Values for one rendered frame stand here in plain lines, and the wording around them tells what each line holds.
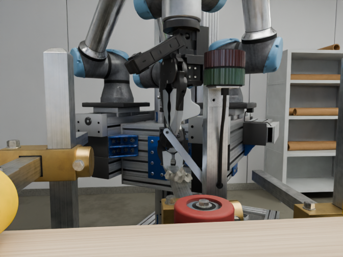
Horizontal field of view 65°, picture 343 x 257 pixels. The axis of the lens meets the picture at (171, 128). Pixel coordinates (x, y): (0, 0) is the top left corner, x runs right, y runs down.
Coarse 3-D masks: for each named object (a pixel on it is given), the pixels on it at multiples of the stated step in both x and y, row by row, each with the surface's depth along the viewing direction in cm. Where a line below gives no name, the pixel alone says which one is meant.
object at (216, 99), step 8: (208, 88) 43; (216, 88) 40; (224, 88) 39; (232, 88) 40; (208, 96) 43; (216, 96) 43; (224, 96) 40; (208, 104) 43; (216, 104) 43; (224, 104) 40; (224, 112) 40; (224, 120) 41; (216, 184) 45
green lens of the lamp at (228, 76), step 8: (208, 72) 39; (216, 72) 38; (224, 72) 37; (232, 72) 37; (240, 72) 38; (208, 80) 39; (216, 80) 38; (224, 80) 37; (232, 80) 37; (240, 80) 38
